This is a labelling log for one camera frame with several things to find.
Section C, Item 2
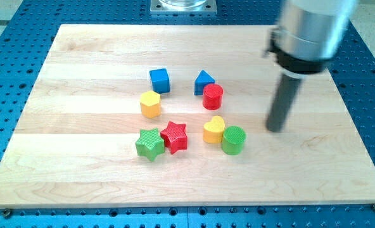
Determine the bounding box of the red star block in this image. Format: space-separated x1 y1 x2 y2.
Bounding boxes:
160 121 188 155

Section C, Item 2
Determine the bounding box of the light wooden board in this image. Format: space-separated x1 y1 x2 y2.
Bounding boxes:
0 24 375 208

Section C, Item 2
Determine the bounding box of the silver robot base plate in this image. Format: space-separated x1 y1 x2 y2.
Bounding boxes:
149 0 217 15

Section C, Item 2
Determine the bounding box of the green star block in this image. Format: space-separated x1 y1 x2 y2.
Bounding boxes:
135 128 165 162

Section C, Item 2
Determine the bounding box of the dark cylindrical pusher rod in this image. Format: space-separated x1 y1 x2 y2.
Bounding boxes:
265 73 303 132

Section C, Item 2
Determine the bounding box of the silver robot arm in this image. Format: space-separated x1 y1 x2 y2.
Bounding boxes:
269 0 358 79

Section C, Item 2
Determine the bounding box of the green cylinder block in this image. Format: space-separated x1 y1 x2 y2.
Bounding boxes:
222 125 246 155

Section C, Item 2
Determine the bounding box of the yellow hexagon block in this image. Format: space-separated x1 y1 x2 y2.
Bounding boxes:
140 91 161 118

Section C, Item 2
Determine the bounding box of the yellow heart block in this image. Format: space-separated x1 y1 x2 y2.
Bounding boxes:
203 116 226 144

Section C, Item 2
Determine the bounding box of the blue triangle block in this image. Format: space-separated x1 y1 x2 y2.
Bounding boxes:
194 70 215 96

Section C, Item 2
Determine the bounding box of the blue cube block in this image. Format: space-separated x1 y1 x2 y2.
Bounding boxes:
149 68 170 94

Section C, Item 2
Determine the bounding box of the red cylinder block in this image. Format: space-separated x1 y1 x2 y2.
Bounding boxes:
202 84 224 110

